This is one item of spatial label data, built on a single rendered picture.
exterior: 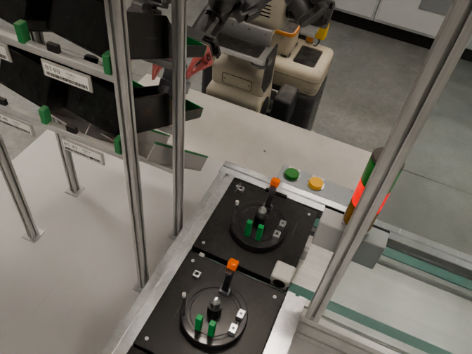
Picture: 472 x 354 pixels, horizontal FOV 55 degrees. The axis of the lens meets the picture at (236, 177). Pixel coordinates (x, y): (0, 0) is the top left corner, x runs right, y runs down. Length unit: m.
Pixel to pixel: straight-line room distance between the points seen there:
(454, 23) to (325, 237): 0.45
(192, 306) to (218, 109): 0.81
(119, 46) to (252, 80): 1.11
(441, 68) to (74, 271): 0.93
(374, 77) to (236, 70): 1.95
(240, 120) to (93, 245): 0.65
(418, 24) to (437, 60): 3.45
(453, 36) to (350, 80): 2.90
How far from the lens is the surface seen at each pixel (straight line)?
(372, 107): 3.25
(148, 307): 1.01
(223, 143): 1.46
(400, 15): 3.99
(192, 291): 0.99
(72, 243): 1.24
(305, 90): 1.98
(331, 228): 0.82
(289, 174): 1.25
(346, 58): 3.67
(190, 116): 1.01
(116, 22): 0.62
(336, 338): 1.07
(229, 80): 1.76
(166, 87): 0.99
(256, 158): 1.43
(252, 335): 0.98
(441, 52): 0.55
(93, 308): 1.14
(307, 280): 1.13
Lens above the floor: 1.87
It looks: 48 degrees down
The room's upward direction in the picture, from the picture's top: 8 degrees clockwise
